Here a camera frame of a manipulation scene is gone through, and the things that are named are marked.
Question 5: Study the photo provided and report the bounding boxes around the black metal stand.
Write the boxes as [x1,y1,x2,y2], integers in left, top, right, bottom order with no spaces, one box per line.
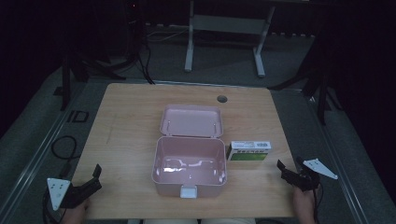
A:
[52,46,127,111]
[267,55,344,126]

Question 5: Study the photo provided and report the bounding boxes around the white and green medicine box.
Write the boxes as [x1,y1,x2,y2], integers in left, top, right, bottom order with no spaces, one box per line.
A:
[226,140,273,163]

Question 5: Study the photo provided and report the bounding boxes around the person's left hand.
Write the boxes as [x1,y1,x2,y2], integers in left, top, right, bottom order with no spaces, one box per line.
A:
[61,198,92,224]

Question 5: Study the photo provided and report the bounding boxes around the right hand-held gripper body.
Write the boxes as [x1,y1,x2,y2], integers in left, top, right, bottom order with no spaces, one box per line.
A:
[280,158,339,191]

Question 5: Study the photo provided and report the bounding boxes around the white metal desk frame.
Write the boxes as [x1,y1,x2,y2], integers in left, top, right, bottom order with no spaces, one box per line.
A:
[183,0,276,78]

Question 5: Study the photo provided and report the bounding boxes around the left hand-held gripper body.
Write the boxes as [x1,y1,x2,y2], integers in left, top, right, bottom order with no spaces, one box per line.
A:
[46,177,94,212]

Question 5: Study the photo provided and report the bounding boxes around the white floor cable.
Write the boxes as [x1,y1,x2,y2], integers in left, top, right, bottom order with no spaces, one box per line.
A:
[145,28,190,43]

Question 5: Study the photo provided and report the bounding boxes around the black cable loop on floor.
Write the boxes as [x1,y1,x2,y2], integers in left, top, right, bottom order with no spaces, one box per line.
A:
[49,134,81,161]

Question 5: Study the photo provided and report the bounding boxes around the pink storage box with lid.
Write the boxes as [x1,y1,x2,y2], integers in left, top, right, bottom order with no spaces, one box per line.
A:
[150,104,229,200]

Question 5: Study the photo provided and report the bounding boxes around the black hanging cables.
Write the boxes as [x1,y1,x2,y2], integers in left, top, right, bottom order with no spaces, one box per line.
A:
[124,18,156,86]

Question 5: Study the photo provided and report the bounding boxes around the person's right hand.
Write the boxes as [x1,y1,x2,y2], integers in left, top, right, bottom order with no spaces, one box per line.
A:
[291,186,318,224]

